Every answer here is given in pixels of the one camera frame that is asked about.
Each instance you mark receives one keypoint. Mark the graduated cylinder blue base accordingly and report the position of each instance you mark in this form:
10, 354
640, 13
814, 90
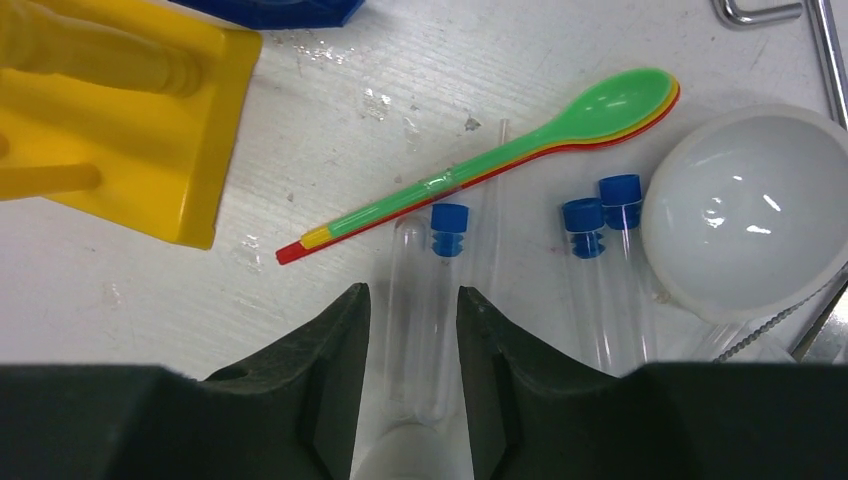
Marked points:
278, 14

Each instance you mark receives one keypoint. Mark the brown test tube brush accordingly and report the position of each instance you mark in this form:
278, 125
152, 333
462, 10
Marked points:
771, 323

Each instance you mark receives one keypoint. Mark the yellow test tube rack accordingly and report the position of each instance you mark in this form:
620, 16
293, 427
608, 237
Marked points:
125, 110

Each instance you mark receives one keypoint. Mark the white evaporating dish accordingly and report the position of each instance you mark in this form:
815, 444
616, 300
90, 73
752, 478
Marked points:
747, 215

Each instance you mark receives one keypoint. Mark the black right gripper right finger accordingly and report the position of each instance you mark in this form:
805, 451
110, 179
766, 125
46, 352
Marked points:
536, 413

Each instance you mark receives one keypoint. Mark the clear glass test tube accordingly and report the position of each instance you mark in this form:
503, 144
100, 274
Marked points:
417, 371

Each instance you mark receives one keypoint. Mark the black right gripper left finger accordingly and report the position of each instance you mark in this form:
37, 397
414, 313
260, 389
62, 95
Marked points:
288, 411

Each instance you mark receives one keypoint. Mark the blue capped test tube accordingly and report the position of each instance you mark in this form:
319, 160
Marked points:
449, 225
583, 224
622, 200

